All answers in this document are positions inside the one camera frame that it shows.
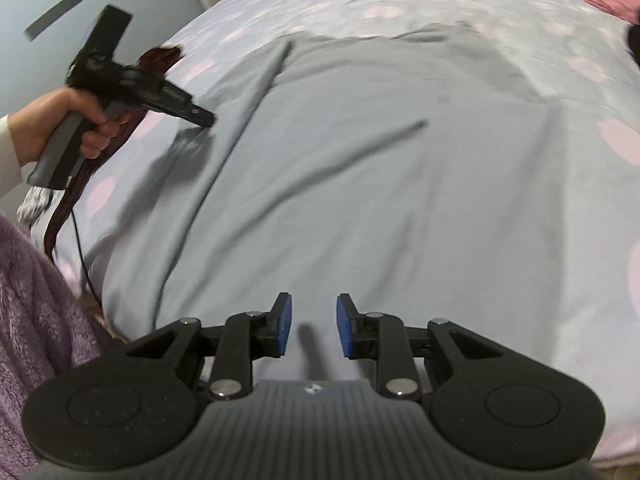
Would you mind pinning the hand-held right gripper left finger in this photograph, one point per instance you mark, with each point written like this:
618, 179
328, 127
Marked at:
285, 322

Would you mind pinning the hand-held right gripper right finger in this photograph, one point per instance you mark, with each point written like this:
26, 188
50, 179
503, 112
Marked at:
344, 325

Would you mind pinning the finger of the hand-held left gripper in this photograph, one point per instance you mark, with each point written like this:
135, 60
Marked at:
185, 105

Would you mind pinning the grey t-shirt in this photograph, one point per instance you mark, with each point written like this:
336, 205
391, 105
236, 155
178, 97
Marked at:
350, 160

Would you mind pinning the person's left forearm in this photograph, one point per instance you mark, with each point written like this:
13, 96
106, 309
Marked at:
9, 157

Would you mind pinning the black folded clothes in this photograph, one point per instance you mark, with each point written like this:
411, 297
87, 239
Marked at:
634, 35

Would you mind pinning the person's left hand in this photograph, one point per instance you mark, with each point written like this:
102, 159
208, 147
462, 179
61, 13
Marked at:
45, 120

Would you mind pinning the dark red garment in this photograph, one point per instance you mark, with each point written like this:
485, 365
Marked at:
160, 57

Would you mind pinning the black white patterned cloth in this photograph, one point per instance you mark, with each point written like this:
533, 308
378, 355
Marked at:
32, 205

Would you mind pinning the purple fleece robe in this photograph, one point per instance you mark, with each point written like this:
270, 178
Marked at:
35, 335

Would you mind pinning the grey wall switch panel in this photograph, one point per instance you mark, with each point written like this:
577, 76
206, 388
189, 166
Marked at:
52, 14

